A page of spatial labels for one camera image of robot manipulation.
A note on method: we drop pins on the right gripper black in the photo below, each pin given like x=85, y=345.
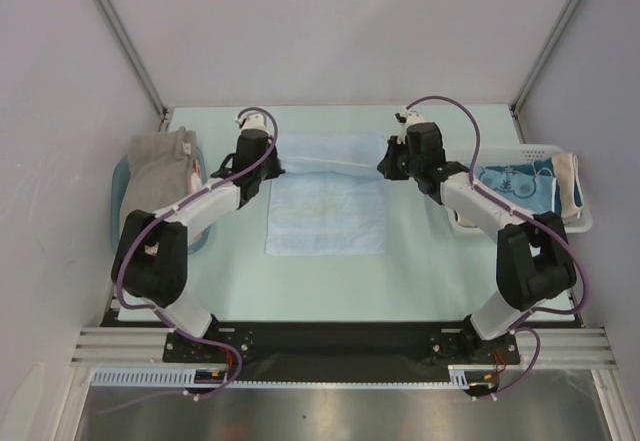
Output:
x=391, y=162

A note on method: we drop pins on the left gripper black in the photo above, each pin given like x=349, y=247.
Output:
x=275, y=169

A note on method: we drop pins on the light blue towel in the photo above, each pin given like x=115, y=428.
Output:
x=331, y=200

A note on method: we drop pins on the teal beige Doraemon towel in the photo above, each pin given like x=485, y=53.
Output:
x=565, y=168

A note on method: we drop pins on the dark blue towel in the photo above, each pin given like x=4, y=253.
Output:
x=531, y=188

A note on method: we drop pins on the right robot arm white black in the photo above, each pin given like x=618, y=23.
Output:
x=533, y=263

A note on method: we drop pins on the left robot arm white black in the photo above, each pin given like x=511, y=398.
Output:
x=150, y=268

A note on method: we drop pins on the white plastic mesh basket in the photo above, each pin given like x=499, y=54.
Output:
x=499, y=155

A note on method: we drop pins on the grey pink folded towel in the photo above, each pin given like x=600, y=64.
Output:
x=164, y=168

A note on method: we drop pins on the translucent teal tray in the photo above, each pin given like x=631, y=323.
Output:
x=120, y=180

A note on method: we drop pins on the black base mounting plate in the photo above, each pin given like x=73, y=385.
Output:
x=362, y=352

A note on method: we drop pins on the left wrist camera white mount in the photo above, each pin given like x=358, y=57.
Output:
x=252, y=121

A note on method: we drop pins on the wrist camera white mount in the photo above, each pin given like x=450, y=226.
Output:
x=252, y=121
x=409, y=118

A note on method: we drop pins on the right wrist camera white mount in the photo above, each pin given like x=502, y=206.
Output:
x=409, y=118

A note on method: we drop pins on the left corner aluminium post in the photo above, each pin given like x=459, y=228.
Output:
x=116, y=26

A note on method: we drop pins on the corner aluminium post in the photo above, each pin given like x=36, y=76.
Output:
x=116, y=26
x=552, y=40

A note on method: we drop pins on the aluminium extrusion rail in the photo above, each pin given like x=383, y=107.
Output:
x=143, y=346

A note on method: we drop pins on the right corner aluminium post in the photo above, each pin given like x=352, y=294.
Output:
x=552, y=40

